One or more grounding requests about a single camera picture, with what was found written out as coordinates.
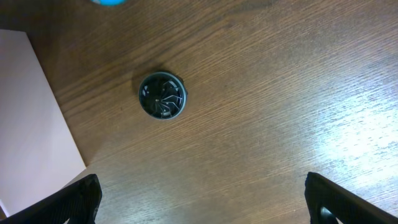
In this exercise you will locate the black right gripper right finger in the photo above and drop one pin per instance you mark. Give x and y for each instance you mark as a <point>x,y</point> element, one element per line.
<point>328,202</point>

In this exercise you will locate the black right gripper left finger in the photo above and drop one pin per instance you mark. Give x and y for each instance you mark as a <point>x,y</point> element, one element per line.
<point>77,203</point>

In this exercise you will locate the open white cardboard box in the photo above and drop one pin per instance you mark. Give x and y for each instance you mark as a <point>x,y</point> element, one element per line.
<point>38,153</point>

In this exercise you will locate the black round disc toy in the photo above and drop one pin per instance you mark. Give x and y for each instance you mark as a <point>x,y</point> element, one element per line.
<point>162,95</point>

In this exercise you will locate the blue toy ball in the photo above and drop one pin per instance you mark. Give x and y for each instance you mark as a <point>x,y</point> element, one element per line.
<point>108,2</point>

